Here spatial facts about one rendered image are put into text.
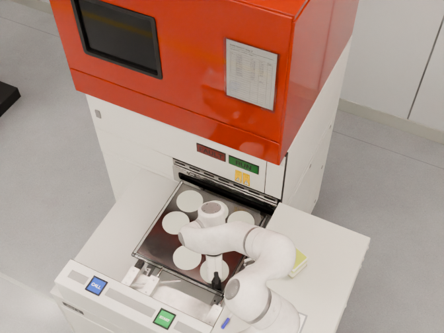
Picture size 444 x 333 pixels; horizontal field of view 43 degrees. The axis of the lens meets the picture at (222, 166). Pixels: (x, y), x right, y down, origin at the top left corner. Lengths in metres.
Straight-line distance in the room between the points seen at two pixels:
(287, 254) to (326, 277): 0.52
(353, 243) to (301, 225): 0.19
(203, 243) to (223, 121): 0.40
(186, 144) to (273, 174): 0.34
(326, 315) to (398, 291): 1.24
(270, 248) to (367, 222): 1.84
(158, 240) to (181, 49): 0.74
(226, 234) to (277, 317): 0.34
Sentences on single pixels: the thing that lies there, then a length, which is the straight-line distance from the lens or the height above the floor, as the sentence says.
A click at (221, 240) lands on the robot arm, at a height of 1.25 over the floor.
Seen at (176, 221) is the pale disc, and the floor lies 0.90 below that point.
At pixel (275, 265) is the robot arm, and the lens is 1.42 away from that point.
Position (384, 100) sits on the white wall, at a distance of 3.63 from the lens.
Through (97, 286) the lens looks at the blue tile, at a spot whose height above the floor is 0.96.
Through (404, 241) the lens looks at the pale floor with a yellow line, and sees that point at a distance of 3.26.
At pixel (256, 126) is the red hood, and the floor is 1.38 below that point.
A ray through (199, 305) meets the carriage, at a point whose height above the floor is 0.88.
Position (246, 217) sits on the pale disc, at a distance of 2.13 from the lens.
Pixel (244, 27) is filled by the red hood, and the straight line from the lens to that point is 1.53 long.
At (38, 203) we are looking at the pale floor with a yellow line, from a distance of 3.43.
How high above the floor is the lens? 2.68
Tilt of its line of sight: 52 degrees down
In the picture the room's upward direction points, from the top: 1 degrees counter-clockwise
